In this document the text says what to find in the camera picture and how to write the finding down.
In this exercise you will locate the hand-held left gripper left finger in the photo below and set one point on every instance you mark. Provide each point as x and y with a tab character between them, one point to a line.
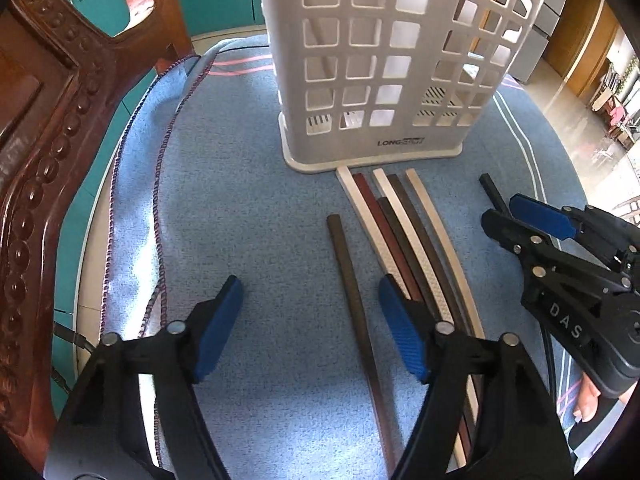
220	325

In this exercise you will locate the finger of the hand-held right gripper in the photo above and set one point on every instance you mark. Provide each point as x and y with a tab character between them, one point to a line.
542	217
510	237

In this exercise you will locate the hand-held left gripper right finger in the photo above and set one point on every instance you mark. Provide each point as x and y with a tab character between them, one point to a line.
404	330

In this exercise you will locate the black chopstick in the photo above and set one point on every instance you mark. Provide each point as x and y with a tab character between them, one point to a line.
492	192

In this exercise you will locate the white plastic utensil basket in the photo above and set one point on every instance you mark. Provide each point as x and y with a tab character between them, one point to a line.
340	149

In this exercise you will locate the person's right hand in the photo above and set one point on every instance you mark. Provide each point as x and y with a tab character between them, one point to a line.
587	402

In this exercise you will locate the blue cloth mat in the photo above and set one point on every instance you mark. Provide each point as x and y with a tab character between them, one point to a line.
250	210

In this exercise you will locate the distant wooden furniture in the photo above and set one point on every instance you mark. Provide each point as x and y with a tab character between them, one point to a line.
615	110

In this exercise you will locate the grey refrigerator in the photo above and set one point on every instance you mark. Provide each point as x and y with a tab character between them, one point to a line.
540	45

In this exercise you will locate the wooden door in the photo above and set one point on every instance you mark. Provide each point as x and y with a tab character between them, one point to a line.
585	45

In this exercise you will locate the carved wooden chair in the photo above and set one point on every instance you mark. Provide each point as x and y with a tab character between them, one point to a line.
40	185

